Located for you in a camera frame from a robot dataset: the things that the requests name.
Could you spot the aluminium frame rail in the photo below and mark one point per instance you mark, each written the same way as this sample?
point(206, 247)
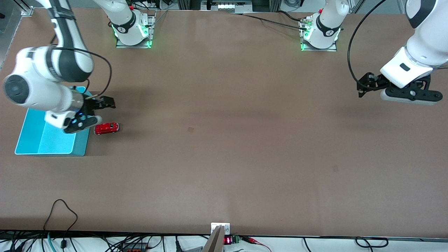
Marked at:
point(182, 4)

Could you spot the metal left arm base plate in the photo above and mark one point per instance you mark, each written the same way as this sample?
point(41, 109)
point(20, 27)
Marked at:
point(329, 49)

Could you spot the red beetle toy car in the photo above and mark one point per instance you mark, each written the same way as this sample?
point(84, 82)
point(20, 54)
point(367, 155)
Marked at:
point(106, 128)

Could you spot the red clip lead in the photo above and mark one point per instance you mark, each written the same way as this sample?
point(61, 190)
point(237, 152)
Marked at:
point(251, 240)

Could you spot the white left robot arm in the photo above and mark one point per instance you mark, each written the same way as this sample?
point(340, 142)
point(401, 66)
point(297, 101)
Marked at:
point(423, 45)

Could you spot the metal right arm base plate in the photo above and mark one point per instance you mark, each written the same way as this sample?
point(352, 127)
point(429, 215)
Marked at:
point(151, 28)

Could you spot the red digit display module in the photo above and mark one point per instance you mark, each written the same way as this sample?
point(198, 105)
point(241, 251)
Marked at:
point(228, 240)

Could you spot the blue plastic box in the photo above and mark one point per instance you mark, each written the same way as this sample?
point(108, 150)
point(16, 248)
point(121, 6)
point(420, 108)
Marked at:
point(52, 143)

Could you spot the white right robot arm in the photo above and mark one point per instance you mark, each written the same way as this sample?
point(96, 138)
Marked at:
point(38, 94)

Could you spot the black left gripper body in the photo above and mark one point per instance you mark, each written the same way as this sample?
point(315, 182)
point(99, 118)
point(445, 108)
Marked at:
point(373, 82)

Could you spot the dark power strip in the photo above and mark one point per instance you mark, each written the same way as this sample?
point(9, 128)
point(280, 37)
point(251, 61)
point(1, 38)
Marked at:
point(134, 247)

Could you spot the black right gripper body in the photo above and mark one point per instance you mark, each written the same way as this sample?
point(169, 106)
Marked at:
point(91, 105)

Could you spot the white lit device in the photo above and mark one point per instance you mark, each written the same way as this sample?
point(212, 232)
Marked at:
point(232, 6)

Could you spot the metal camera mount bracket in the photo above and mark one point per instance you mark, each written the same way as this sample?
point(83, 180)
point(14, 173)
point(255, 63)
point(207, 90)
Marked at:
point(217, 241)

